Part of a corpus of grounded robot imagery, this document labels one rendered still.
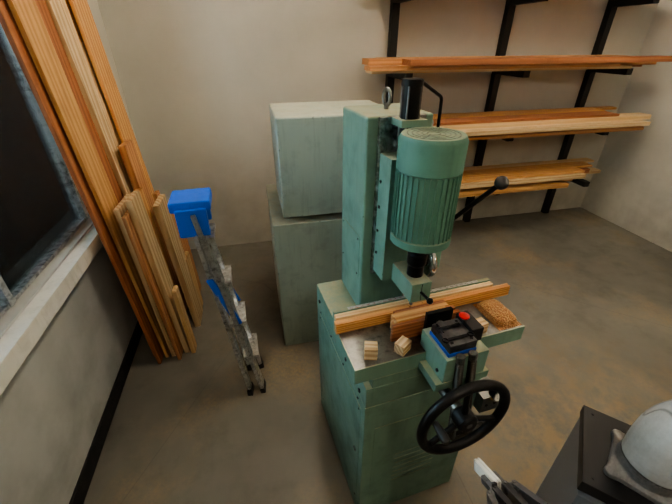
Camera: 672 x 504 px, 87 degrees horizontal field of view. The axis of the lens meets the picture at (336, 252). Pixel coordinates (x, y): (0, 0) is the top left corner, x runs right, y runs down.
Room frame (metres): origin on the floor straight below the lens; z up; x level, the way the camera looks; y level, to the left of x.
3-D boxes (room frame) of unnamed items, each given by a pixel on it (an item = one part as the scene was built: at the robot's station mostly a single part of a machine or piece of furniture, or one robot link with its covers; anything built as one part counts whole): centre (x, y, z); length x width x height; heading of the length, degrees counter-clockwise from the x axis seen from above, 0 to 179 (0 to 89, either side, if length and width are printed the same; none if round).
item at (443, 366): (0.75, -0.35, 0.91); 0.15 x 0.14 x 0.09; 108
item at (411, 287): (0.94, -0.25, 1.03); 0.14 x 0.07 x 0.09; 18
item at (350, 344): (0.84, -0.32, 0.87); 0.61 x 0.30 x 0.06; 108
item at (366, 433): (1.04, -0.21, 0.35); 0.58 x 0.45 x 0.71; 18
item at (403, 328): (0.84, -0.28, 0.93); 0.24 x 0.01 x 0.06; 108
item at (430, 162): (0.93, -0.25, 1.35); 0.18 x 0.18 x 0.31
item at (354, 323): (0.95, -0.31, 0.92); 0.67 x 0.02 x 0.04; 108
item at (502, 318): (0.93, -0.55, 0.92); 0.14 x 0.09 x 0.04; 18
